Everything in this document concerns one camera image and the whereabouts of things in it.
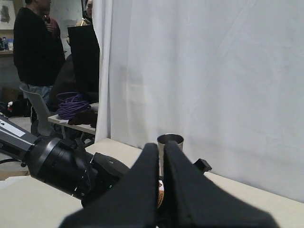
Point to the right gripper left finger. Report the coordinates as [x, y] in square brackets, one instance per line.
[131, 203]

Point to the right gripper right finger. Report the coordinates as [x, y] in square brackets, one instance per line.
[194, 201]

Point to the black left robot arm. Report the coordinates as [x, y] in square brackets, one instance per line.
[98, 180]

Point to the background white table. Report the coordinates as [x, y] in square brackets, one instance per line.
[82, 125]

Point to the white backdrop curtain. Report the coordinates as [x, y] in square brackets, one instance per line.
[227, 75]

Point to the grey plastic chair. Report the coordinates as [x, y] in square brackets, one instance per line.
[40, 126]

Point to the black monitor back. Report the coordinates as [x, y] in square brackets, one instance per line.
[85, 52]

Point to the standing person black sweater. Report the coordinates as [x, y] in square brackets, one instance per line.
[37, 48]

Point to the wrist camera mount block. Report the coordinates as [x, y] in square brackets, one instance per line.
[202, 165]

